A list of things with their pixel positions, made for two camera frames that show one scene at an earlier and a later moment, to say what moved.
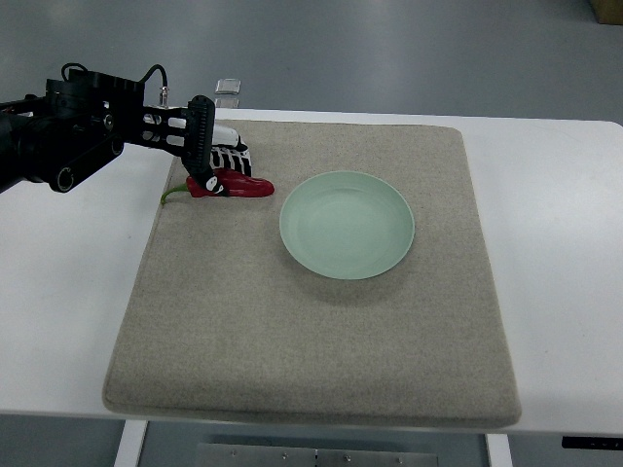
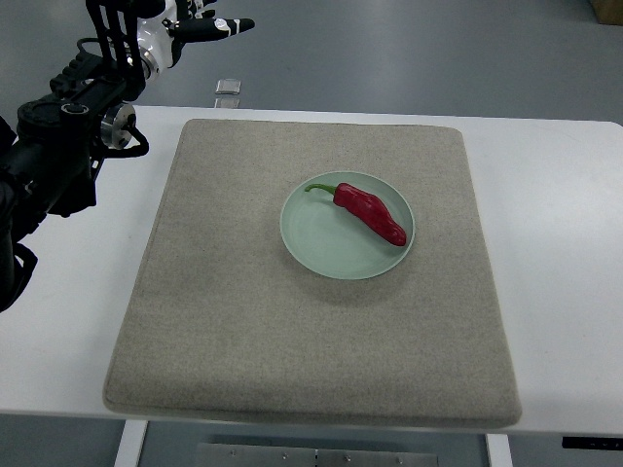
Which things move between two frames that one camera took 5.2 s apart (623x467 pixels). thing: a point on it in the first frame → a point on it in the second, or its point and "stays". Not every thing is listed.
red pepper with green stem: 238,184 → 367,208
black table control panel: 592,443 stays
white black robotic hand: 228,152 → 163,35
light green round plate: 347,225 stays
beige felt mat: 224,324 stays
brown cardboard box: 608,12 stays
